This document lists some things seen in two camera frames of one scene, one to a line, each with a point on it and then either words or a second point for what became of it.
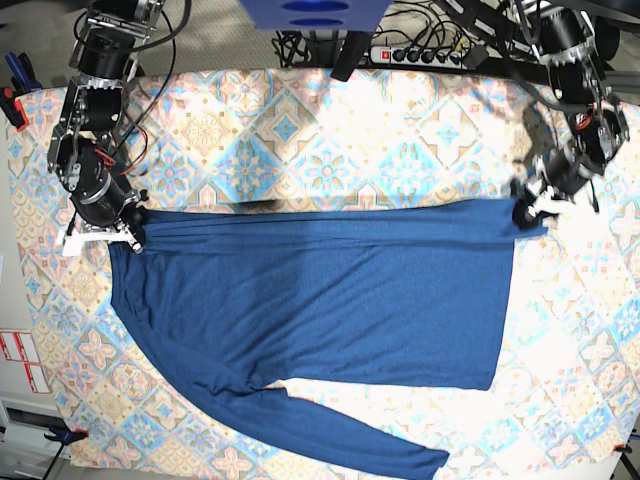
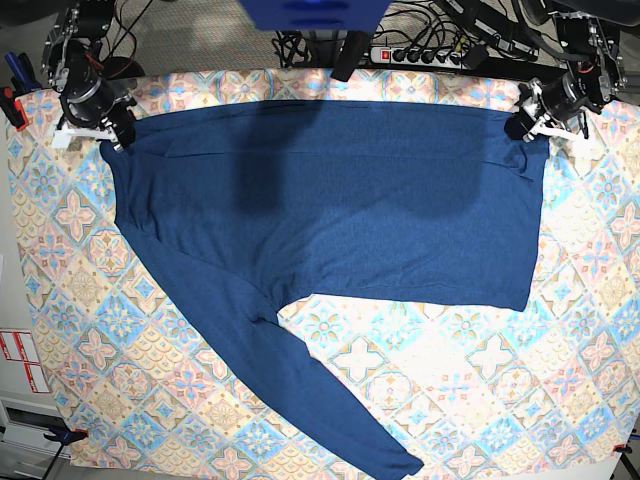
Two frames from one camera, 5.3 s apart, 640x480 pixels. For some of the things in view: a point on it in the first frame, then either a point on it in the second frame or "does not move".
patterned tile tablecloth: x=566 y=385 does not move
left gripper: x=108 y=206 to x=92 y=102
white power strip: x=416 y=57 does not move
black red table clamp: x=13 y=109 does not move
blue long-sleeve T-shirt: x=239 y=301 to x=237 y=208
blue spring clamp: x=24 y=79 does not move
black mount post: x=351 y=55 does not move
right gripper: x=564 y=172 to x=563 y=98
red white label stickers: x=20 y=346 does not move
